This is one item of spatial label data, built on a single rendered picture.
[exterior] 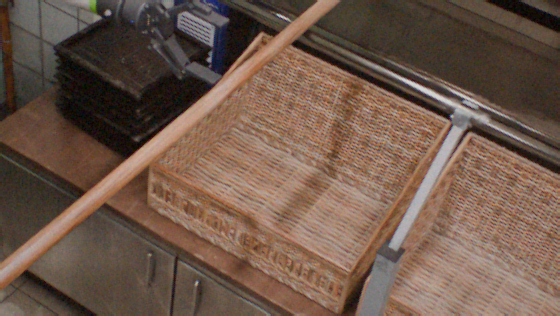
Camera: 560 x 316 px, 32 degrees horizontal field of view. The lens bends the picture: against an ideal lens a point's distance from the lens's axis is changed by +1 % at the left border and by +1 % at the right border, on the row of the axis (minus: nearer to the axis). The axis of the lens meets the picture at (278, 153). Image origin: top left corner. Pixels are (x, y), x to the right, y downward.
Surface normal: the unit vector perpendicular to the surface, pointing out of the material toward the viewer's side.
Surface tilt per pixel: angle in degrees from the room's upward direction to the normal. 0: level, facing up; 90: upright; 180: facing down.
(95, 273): 90
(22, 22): 90
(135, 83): 0
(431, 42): 70
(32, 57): 90
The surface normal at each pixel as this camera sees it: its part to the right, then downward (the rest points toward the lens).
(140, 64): 0.13, -0.73
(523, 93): -0.46, 0.24
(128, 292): -0.53, 0.52
